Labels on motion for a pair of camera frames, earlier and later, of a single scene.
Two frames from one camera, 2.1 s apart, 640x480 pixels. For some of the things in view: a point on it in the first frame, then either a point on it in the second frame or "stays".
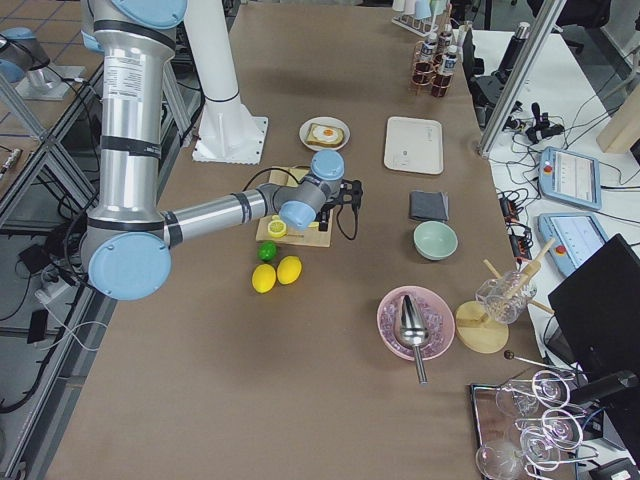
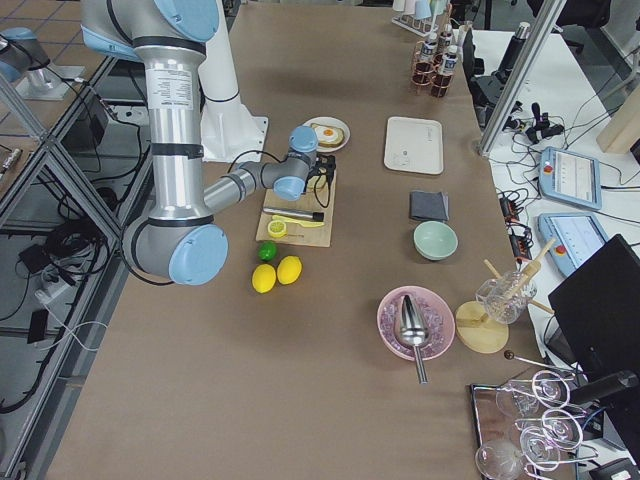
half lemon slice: (277, 228) stays
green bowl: (434, 240) stays
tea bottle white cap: (423, 67) stays
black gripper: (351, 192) to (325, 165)
